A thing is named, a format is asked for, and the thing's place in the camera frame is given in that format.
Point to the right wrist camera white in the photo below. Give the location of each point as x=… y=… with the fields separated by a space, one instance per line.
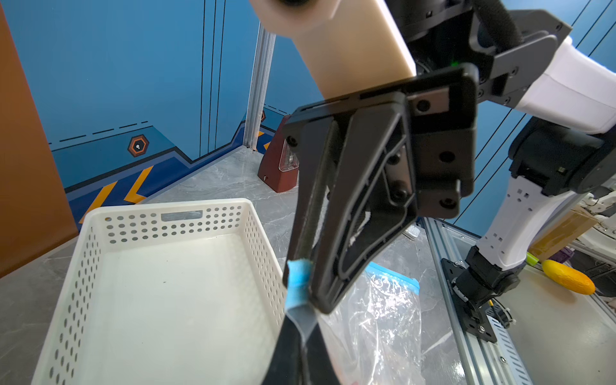
x=347 y=46

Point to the aluminium front rail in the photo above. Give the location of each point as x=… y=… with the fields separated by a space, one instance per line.
x=537 y=333

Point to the white perforated plastic basket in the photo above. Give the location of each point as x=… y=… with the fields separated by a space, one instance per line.
x=171 y=293

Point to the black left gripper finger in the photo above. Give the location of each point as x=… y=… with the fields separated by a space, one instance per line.
x=300 y=356

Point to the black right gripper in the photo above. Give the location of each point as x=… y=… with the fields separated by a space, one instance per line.
x=406 y=148

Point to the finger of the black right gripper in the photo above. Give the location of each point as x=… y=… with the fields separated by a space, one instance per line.
x=314 y=143

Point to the yellow mango outside cell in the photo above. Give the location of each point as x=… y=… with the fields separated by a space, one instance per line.
x=568 y=277

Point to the aluminium corner post right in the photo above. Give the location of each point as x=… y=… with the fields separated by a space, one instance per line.
x=264 y=53

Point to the red wedge metronome box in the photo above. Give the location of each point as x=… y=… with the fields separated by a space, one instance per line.
x=279 y=167

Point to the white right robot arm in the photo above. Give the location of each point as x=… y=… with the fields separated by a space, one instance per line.
x=567 y=147

